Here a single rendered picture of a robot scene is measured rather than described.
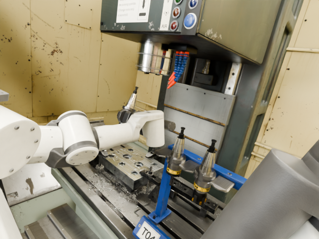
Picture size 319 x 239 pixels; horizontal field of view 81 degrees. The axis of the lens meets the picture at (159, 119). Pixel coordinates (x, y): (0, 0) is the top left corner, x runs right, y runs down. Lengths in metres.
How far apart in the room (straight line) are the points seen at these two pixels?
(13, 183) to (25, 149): 1.23
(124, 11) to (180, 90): 0.71
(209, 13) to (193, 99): 0.75
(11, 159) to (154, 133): 0.45
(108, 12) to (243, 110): 0.83
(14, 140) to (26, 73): 1.43
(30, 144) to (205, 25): 0.45
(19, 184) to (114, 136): 1.00
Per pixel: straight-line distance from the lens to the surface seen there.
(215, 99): 1.15
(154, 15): 0.61
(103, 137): 0.54
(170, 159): 0.64
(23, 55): 1.64
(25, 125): 0.23
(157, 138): 0.63
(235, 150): 1.20
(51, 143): 0.50
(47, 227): 1.11
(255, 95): 1.13
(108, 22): 0.79
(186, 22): 0.52
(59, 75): 1.73
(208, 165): 0.57
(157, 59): 0.78
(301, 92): 1.45
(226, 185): 0.59
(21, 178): 1.50
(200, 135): 1.23
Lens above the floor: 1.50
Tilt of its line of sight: 16 degrees down
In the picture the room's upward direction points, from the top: 10 degrees clockwise
